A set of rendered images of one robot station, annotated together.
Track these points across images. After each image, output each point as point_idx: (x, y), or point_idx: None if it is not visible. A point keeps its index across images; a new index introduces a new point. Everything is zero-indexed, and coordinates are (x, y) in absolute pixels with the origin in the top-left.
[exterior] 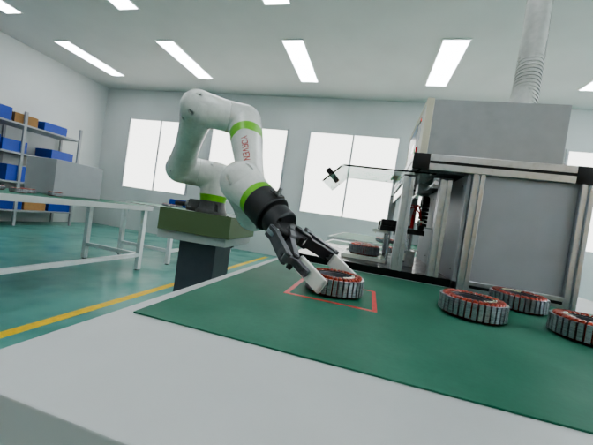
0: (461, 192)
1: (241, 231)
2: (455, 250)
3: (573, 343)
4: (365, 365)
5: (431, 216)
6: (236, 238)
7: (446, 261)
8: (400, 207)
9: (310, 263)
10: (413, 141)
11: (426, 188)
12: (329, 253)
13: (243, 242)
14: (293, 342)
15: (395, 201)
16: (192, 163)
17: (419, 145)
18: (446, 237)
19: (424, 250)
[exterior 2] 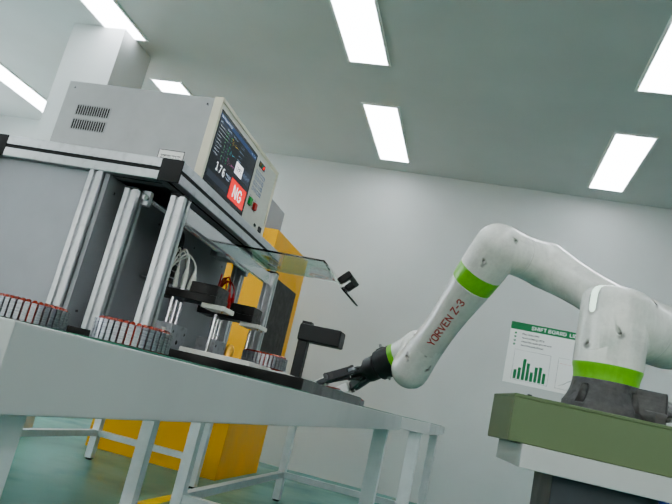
0: (219, 272)
1: (497, 422)
2: (207, 330)
3: None
4: None
5: (148, 255)
6: (505, 443)
7: (192, 341)
8: (270, 308)
9: (342, 384)
10: (240, 155)
11: (234, 263)
12: (328, 377)
13: (511, 458)
14: None
15: (208, 241)
16: None
17: (260, 213)
18: (192, 311)
19: (120, 315)
